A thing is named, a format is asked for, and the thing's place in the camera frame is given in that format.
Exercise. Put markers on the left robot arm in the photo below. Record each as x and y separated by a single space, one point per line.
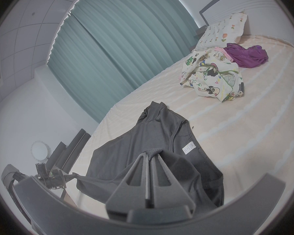
14 175

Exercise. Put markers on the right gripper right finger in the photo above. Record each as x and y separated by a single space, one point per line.
166 190

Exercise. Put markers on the black chest of drawers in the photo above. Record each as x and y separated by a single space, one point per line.
77 148

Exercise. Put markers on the grey bedside table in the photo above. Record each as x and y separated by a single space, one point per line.
201 30

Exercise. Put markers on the white printed pyjama garment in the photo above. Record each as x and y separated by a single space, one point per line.
210 77

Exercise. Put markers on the blue-green curtain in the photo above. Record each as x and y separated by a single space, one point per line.
83 77
125 21

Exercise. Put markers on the white printed pillow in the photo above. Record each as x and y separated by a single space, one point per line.
223 30

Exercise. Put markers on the black dressing table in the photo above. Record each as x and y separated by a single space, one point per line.
58 153

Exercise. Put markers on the bed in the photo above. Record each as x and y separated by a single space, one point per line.
235 131

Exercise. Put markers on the pink garment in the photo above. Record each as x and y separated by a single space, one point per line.
223 51

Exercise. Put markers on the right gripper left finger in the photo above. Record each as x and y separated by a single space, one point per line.
134 187

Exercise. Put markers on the round white mirror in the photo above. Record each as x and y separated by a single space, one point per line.
40 150

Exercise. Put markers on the purple garment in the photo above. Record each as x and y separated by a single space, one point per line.
247 56

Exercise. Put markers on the black T-shirt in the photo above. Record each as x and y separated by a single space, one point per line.
142 143

